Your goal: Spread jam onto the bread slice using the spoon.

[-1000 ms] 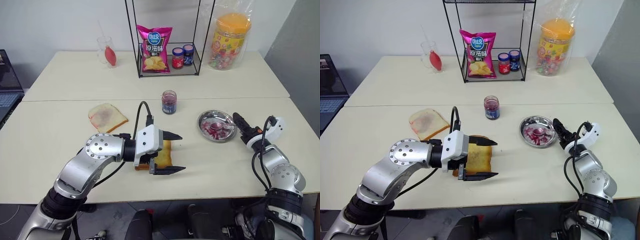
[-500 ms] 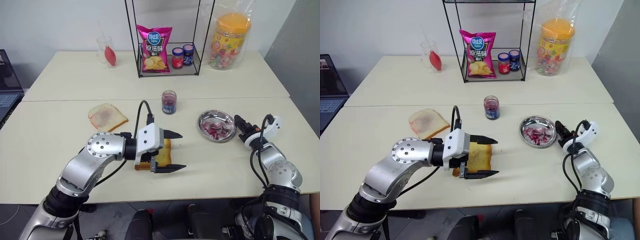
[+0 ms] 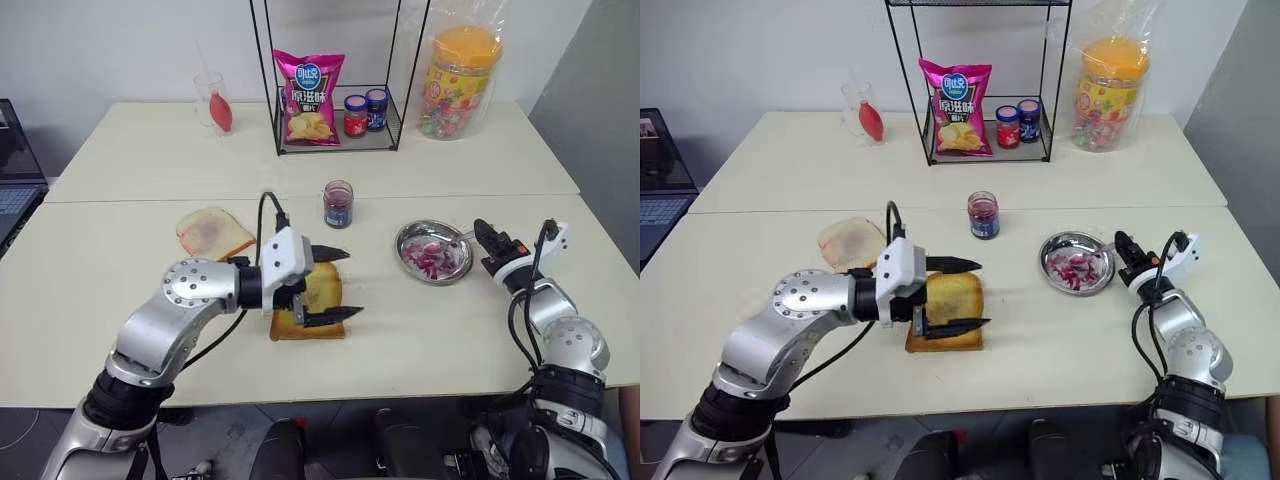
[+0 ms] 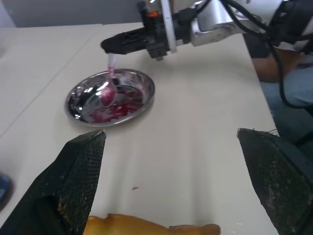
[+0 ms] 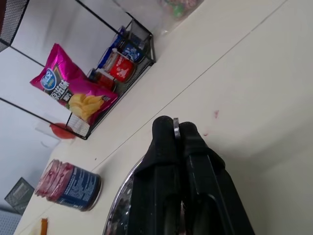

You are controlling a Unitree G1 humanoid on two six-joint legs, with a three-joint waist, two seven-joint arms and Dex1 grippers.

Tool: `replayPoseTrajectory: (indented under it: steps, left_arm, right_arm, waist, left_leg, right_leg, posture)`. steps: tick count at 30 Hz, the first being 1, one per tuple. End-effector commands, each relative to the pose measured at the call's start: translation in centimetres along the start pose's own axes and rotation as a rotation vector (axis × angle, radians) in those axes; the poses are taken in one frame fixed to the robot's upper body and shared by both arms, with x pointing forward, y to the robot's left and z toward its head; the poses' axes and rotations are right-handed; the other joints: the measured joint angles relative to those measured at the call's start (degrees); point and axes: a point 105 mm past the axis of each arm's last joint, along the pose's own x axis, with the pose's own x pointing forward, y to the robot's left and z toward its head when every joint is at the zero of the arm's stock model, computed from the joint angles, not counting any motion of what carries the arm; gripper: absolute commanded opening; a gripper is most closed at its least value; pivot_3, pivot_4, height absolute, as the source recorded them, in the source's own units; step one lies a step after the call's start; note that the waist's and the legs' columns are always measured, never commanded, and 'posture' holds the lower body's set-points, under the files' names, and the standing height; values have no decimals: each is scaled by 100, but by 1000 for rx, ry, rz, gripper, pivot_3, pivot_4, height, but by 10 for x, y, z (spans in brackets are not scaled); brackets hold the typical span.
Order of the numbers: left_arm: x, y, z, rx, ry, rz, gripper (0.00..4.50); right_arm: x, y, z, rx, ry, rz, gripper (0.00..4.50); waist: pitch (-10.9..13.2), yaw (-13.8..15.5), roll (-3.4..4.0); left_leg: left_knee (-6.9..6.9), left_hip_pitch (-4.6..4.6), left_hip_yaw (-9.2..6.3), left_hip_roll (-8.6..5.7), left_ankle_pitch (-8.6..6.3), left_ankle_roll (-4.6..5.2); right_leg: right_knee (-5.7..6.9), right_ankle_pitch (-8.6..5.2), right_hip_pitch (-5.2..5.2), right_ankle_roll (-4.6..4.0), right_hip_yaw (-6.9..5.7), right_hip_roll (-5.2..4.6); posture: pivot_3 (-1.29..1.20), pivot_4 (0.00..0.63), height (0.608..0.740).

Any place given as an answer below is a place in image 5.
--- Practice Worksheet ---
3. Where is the blue cookie package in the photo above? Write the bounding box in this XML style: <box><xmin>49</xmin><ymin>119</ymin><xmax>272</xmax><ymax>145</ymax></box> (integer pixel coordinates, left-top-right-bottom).
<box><xmin>97</xmin><ymin>26</ymin><xmax>128</xmax><ymax>70</ymax></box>

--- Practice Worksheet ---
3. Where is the orange stick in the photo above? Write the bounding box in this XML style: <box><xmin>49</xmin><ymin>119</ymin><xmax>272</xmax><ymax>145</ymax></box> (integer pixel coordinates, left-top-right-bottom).
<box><xmin>40</xmin><ymin>218</ymin><xmax>49</xmax><ymax>235</ymax></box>

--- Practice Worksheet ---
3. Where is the pink potato chips bag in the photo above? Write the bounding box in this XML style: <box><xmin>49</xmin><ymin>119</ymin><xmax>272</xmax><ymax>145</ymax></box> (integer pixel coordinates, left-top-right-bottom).
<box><xmin>29</xmin><ymin>43</ymin><xmax>119</xmax><ymax>123</ymax></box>

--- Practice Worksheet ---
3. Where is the black wire mesh rack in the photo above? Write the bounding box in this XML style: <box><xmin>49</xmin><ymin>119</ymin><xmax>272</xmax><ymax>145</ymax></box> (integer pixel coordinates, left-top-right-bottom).
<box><xmin>0</xmin><ymin>0</ymin><xmax>157</xmax><ymax>141</ymax></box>

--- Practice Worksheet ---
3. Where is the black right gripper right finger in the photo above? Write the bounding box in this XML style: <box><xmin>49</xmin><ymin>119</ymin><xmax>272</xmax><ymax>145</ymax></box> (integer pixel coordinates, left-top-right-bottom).
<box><xmin>180</xmin><ymin>120</ymin><xmax>256</xmax><ymax>235</ymax></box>

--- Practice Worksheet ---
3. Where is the blue tin can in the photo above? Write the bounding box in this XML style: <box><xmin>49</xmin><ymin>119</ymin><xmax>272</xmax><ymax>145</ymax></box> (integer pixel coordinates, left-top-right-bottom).
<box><xmin>121</xmin><ymin>40</ymin><xmax>145</xmax><ymax>64</ymax></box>

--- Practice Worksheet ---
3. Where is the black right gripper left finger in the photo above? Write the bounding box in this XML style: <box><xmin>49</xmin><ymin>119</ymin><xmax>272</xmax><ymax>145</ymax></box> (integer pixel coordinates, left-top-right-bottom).
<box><xmin>131</xmin><ymin>116</ymin><xmax>183</xmax><ymax>235</ymax></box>

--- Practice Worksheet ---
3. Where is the silver metal bowl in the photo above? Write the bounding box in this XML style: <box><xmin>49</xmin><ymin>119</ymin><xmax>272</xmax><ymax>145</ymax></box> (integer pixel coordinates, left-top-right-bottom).
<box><xmin>102</xmin><ymin>156</ymin><xmax>147</xmax><ymax>235</ymax></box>

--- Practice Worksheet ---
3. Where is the metal spoon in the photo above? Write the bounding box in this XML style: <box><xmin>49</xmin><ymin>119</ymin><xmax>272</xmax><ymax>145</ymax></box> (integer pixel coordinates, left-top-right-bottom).
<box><xmin>173</xmin><ymin>117</ymin><xmax>183</xmax><ymax>148</ymax></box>

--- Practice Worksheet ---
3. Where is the black mesh container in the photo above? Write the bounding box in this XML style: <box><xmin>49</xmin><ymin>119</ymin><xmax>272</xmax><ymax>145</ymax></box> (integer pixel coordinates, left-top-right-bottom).
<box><xmin>4</xmin><ymin>177</ymin><xmax>35</xmax><ymax>214</ymax></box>

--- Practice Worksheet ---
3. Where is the jam jar with blue label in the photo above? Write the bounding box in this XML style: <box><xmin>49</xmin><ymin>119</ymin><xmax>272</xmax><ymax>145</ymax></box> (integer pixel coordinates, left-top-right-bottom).
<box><xmin>34</xmin><ymin>159</ymin><xmax>102</xmax><ymax>212</ymax></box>

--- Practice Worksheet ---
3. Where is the clear plastic bag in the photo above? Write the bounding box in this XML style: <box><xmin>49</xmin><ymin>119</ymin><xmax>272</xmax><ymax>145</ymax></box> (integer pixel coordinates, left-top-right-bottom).
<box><xmin>156</xmin><ymin>0</ymin><xmax>205</xmax><ymax>33</ymax></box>

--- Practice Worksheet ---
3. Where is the red tin can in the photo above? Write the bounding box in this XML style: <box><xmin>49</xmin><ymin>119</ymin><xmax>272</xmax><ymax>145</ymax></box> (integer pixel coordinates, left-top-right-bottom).
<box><xmin>103</xmin><ymin>50</ymin><xmax>136</xmax><ymax>84</ymax></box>

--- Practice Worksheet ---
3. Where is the dark red can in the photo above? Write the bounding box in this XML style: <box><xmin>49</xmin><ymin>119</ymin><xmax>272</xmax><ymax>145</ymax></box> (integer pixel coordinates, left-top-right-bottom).
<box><xmin>88</xmin><ymin>68</ymin><xmax>117</xmax><ymax>93</ymax></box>

